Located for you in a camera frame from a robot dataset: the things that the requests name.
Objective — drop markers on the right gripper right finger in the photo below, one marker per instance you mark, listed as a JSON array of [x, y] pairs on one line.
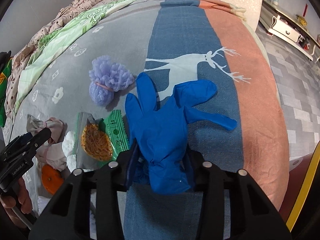
[[253, 216]]

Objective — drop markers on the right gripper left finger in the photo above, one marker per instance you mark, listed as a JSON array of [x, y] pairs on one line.
[[66, 216]]

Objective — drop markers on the clear noodle packet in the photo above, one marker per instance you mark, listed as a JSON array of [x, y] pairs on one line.
[[93, 148]]

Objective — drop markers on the blue rubber glove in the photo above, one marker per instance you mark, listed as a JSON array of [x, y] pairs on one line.
[[162, 133]]

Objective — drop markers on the purple foam net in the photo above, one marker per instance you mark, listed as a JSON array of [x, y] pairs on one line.
[[107, 78]]

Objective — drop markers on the yellow rimmed trash bin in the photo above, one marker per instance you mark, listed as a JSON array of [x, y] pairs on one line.
[[300, 207]]

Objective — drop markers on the person's left hand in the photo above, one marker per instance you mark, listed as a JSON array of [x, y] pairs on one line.
[[23, 198]]

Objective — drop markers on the white tissue roll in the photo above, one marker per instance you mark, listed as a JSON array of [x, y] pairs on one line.
[[67, 149]]

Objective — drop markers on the green bag with black cloth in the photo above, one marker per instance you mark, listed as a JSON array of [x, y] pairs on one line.
[[5, 73]]

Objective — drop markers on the green wrapper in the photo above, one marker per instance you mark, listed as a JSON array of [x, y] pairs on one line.
[[113, 126]]

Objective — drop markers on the green patterned quilt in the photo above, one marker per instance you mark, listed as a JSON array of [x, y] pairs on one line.
[[56, 44]]

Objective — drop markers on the pink dotted quilt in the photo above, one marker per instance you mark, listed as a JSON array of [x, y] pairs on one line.
[[20, 60]]

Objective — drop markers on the white coffee table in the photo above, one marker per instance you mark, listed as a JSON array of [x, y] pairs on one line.
[[280, 23]]

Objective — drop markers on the grey blue orange bedspread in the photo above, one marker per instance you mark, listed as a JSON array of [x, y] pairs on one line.
[[185, 74]]

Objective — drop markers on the yellow toy on table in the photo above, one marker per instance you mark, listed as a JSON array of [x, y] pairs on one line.
[[302, 20]]

